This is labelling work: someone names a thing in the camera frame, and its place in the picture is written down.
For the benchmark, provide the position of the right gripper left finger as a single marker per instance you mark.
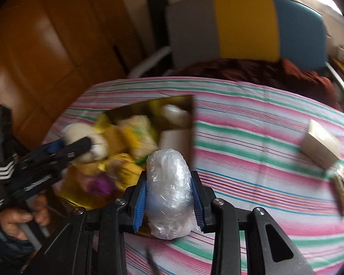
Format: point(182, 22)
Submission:
point(91, 241)

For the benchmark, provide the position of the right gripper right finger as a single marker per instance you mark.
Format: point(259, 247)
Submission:
point(268, 249)

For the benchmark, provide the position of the clear plastic bag bundle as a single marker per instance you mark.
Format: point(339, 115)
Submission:
point(169, 201)

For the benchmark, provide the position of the snack packet with green edge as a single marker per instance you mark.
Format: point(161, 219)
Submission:
point(338, 187)

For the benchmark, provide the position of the purple snack packet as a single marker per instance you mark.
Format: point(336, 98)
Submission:
point(99, 184)

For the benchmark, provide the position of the yellow sock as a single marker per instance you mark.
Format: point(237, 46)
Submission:
point(122, 169)

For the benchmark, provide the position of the beige sock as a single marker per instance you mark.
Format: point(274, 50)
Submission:
point(83, 144)

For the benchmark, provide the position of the large yellow sponge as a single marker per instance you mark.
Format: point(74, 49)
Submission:
point(115, 139)

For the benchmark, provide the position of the white foam sponge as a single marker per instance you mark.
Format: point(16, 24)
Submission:
point(179, 140)

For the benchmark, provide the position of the person's left hand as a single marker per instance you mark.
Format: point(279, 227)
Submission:
point(10, 218)

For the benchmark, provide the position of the gold storage box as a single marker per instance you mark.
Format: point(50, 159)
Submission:
point(166, 113)

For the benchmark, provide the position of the small green printed packet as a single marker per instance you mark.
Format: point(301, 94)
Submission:
point(137, 133)

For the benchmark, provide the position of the beige cardboard box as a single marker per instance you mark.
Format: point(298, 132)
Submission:
point(321, 146)

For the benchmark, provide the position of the striped bed sheet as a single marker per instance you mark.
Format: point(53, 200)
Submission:
point(247, 148)

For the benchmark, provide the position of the wooden wardrobe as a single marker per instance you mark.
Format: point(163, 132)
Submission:
point(51, 51)

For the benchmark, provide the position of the tricolour bed headboard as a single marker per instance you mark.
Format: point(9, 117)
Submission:
point(200, 30)

